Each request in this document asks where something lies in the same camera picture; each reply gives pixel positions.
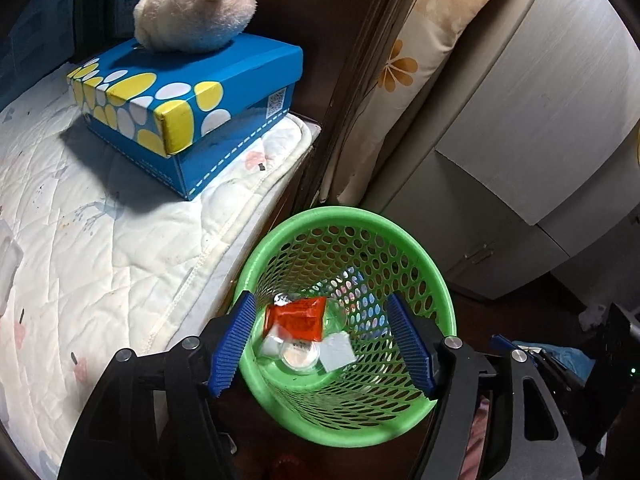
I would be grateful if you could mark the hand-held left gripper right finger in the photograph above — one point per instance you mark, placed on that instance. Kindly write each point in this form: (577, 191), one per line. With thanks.
(412, 347)

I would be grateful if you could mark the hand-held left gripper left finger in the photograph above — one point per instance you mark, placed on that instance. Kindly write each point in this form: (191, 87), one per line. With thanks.
(232, 345)

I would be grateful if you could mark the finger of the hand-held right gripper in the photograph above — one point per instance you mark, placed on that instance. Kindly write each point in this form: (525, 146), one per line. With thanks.
(501, 342)

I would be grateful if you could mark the white pudding cup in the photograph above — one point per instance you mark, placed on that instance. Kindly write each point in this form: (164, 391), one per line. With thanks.
(270, 346)

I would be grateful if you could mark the dark foil wrapper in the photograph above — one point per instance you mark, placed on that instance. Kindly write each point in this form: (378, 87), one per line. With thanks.
(281, 300)

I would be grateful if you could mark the clear jelly cup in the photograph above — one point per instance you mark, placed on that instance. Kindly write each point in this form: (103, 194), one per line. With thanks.
(300, 355)

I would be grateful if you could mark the orange snack packet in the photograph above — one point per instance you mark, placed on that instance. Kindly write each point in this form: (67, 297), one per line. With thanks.
(300, 317)

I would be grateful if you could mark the white paper piece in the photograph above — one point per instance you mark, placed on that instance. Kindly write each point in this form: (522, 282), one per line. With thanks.
(337, 352)

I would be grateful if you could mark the green mesh wastebasket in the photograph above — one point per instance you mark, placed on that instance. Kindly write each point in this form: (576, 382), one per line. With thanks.
(320, 217)

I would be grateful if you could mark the white quilted mat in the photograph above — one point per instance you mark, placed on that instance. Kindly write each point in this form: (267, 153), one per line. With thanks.
(100, 260)

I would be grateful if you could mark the white cabinet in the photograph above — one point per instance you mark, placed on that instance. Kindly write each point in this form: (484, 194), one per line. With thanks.
(525, 135)

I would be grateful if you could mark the blue spotted tissue box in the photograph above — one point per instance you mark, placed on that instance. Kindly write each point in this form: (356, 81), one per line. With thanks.
(225, 70)

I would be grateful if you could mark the floral beige pillow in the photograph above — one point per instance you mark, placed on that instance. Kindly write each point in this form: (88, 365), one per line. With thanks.
(425, 60)

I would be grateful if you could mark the beige plush toy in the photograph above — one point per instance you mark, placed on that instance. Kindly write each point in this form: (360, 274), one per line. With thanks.
(190, 15)

